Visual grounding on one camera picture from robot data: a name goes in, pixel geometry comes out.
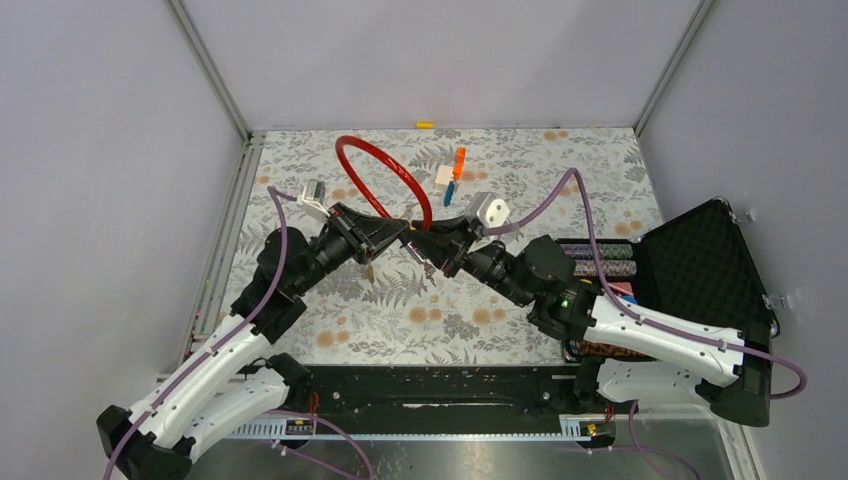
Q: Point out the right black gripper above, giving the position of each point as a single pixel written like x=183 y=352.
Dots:
x=439 y=248

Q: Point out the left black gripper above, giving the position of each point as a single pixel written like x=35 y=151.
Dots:
x=378 y=234

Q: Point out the red cable lock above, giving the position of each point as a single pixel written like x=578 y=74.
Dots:
x=392 y=175

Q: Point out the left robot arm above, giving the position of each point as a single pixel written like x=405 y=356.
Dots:
x=164 y=434

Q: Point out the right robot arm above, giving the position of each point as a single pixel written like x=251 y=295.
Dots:
x=735 y=378

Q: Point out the blue toy brick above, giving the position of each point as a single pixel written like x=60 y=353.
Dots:
x=449 y=193

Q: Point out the white toy block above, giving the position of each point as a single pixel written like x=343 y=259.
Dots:
x=443 y=178

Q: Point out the orange toy brick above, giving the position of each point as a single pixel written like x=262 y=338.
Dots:
x=459 y=163

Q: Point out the floral table mat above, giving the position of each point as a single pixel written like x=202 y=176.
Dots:
x=596 y=172

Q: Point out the black poker chip case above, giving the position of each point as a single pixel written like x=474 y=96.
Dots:
x=696 y=267

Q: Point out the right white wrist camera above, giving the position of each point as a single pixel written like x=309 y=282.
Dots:
x=489 y=210

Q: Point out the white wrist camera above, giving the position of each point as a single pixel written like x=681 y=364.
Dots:
x=489 y=210
x=311 y=200

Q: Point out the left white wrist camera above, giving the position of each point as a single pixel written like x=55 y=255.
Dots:
x=311 y=200

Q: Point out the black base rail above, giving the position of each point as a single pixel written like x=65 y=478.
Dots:
x=440 y=402

